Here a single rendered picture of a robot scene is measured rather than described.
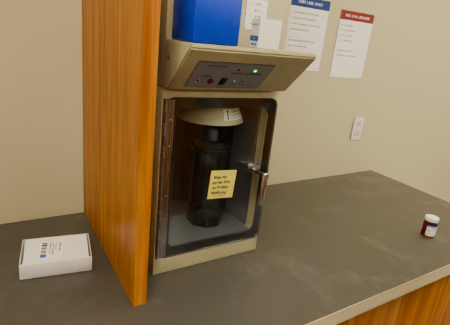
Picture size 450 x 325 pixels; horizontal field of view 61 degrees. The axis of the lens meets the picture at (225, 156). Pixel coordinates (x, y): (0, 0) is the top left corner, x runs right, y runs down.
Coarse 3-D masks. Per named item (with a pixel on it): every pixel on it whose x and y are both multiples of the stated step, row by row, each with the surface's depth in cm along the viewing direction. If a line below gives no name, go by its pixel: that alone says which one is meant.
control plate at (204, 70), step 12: (192, 72) 76; (204, 72) 78; (216, 72) 79; (228, 72) 80; (240, 72) 82; (252, 72) 83; (264, 72) 84; (192, 84) 80; (204, 84) 82; (216, 84) 83; (228, 84) 85; (240, 84) 86; (252, 84) 88
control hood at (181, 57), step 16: (176, 48) 74; (192, 48) 70; (208, 48) 71; (224, 48) 73; (240, 48) 75; (256, 48) 78; (176, 64) 75; (192, 64) 74; (272, 64) 83; (288, 64) 85; (304, 64) 87; (176, 80) 77; (272, 80) 89; (288, 80) 91
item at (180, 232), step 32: (192, 128) 87; (224, 128) 91; (256, 128) 96; (192, 160) 90; (224, 160) 94; (256, 160) 100; (192, 192) 92; (256, 192) 103; (192, 224) 96; (224, 224) 101; (256, 224) 107
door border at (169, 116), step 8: (168, 104) 82; (168, 112) 82; (168, 120) 83; (168, 128) 84; (168, 136) 84; (168, 144) 85; (168, 152) 86; (168, 160) 86; (168, 168) 87; (168, 176) 87; (160, 184) 87; (168, 184) 88; (168, 192) 89; (168, 200) 90; (160, 208) 89; (160, 224) 90; (160, 232) 91; (160, 240) 92; (160, 248) 93; (160, 256) 93
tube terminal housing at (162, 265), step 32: (288, 0) 91; (160, 32) 80; (160, 64) 81; (160, 96) 83; (192, 96) 86; (224, 96) 90; (256, 96) 95; (160, 128) 84; (192, 256) 100; (224, 256) 106
